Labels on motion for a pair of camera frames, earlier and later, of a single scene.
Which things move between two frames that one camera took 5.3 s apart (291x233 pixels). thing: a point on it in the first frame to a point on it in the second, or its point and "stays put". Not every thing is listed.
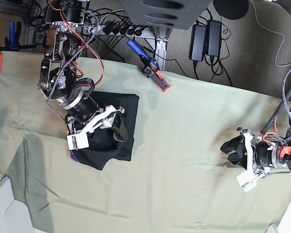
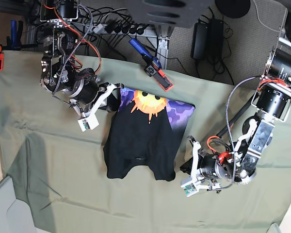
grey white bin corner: [8, 215] stays put
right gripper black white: [261, 155] to [207, 170]
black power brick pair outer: [214, 36] stays put
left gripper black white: [104, 120] to [103, 100]
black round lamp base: [232, 9] stays put
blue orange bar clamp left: [12, 44] stays put
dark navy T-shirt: [103, 147] to [146, 129]
